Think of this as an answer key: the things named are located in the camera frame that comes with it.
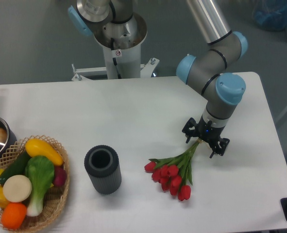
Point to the yellow squash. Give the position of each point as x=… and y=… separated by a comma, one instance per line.
x=36, y=147

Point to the purple red radish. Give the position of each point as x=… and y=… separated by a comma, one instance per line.
x=60, y=176

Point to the red tulip bouquet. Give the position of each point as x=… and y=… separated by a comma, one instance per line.
x=174, y=174

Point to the dark grey ribbed vase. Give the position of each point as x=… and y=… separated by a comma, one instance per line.
x=102, y=165

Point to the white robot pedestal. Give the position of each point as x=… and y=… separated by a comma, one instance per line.
x=121, y=46

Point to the orange fruit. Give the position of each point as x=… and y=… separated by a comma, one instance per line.
x=13, y=215

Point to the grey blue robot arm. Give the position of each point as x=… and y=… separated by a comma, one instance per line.
x=207, y=74

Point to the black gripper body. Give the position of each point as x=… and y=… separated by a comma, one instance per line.
x=208, y=133

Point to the green bok choy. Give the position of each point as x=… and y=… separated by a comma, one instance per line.
x=40, y=171

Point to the blue plastic bag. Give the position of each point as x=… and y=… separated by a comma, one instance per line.
x=270, y=15

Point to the dark green cucumber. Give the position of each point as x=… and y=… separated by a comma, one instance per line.
x=17, y=167

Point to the woven wicker basket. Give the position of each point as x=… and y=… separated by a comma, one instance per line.
x=56, y=197

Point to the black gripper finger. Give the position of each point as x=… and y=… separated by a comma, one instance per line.
x=191, y=129
x=218, y=146

